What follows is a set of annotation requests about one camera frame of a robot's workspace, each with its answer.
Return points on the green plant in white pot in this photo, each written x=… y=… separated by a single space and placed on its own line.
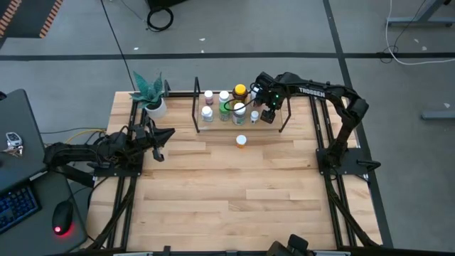
x=156 y=110

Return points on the clear white-cap bottle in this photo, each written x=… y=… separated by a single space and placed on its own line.
x=207 y=112

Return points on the black mat orange striped edges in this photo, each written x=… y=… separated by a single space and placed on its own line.
x=32 y=17

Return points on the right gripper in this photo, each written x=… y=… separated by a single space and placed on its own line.
x=270 y=89

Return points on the dark grey side desk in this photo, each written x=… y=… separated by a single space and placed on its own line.
x=39 y=241

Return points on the metal keys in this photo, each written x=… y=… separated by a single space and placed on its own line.
x=14 y=151

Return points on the black box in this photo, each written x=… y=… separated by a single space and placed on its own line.
x=163 y=3

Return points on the pink bottle with white cap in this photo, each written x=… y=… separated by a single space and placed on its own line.
x=208 y=95

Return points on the clear bottle with white cap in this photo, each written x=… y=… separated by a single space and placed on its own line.
x=239 y=109

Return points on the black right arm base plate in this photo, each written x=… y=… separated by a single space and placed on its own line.
x=355 y=158

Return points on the backlit keyboard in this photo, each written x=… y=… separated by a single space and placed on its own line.
x=16 y=208

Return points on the black aluminium table frame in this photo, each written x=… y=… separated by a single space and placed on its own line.
x=179 y=94

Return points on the wooden shelf with black frame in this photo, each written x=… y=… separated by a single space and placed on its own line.
x=217 y=126

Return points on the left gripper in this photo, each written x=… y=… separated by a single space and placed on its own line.
x=145 y=138

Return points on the black bulky object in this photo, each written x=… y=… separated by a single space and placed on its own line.
x=291 y=245

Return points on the black computer mouse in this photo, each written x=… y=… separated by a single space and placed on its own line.
x=62 y=215

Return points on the grey desk foot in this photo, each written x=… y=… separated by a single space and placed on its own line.
x=439 y=114

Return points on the amber bottle with yellow cap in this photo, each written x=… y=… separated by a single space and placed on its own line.
x=240 y=89

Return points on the small white bottle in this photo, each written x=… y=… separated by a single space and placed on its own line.
x=254 y=115

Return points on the grey desk leg frame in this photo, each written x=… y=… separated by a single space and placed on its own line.
x=419 y=22

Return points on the car key fob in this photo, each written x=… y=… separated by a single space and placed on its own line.
x=13 y=138

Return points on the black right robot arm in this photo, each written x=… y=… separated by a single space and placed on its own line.
x=311 y=91

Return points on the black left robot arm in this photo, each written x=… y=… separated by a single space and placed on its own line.
x=71 y=154

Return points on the orange pill vial white cap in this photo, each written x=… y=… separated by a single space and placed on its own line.
x=241 y=139

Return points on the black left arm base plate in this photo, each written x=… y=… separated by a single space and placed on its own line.
x=117 y=172

